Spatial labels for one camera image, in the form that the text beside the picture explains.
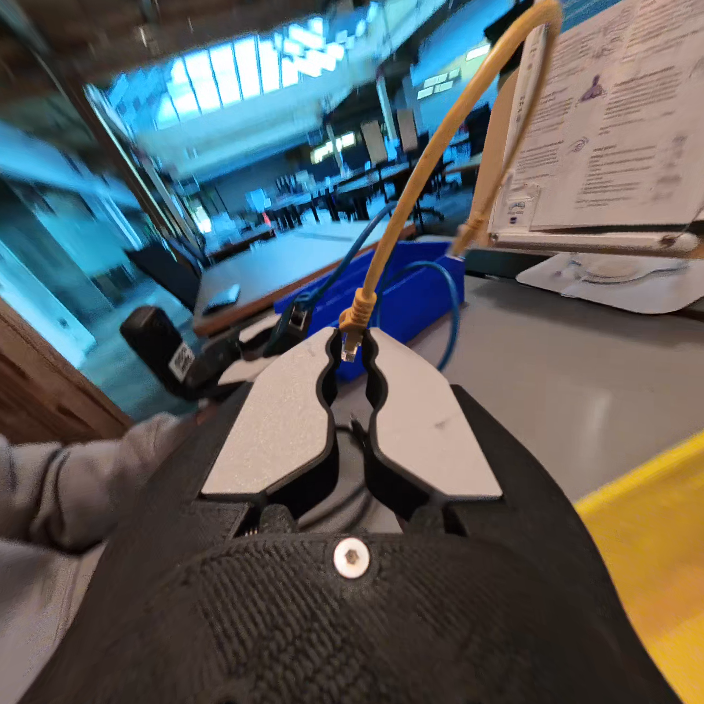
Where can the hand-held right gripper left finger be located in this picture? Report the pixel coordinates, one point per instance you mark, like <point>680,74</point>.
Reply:
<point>275,429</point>

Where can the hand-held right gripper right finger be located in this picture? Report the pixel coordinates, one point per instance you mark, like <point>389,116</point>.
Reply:
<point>429,440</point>

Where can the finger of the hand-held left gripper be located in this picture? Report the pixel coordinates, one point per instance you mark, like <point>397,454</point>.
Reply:
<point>259,331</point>
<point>245,372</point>

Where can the black network splitter box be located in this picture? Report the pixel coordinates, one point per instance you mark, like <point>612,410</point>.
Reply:
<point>289,330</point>

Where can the yellow storage bin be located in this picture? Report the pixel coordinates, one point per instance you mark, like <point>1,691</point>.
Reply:
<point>660,550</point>

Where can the person's left forearm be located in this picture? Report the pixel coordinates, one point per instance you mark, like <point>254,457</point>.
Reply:
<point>82,484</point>

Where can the grey wood-edged table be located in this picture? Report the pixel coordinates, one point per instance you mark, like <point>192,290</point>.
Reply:
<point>264,269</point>

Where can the black office chair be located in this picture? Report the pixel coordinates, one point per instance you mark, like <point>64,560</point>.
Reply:
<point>165,275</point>

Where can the wooden pillar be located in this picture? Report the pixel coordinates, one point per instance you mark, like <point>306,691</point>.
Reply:
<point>49,385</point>

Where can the blue storage bin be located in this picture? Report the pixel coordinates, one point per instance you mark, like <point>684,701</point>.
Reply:
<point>418,286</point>

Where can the white stand base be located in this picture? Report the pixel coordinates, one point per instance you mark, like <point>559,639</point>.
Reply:
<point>632,286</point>

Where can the person's grey hoodie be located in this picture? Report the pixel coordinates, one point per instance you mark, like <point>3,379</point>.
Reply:
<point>33,605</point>

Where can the instruction sheet on clipboard stand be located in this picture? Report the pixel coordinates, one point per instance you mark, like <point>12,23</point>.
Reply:
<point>495,154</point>

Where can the printed instruction sheet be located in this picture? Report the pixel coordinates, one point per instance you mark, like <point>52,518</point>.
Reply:
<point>616,137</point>

